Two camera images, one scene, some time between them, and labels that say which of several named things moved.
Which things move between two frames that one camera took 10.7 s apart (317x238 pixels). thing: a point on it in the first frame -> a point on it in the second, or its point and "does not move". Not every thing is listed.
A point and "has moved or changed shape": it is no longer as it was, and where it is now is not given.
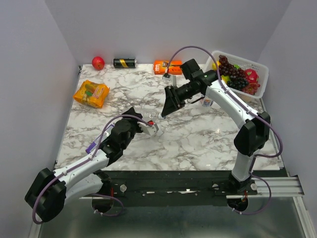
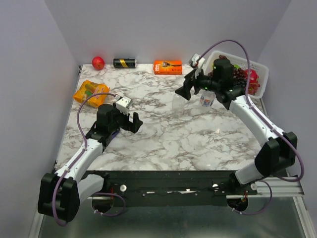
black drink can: (125, 62) does not move
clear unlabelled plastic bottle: (151, 114) has moved or changed shape
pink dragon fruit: (251, 76) does not move
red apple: (98, 63) does not move
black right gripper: (173, 102) -> (184, 91)
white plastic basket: (262, 70) does not move
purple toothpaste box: (94, 146) -> (115, 133)
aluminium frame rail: (280, 186) does not move
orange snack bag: (91, 93) does not move
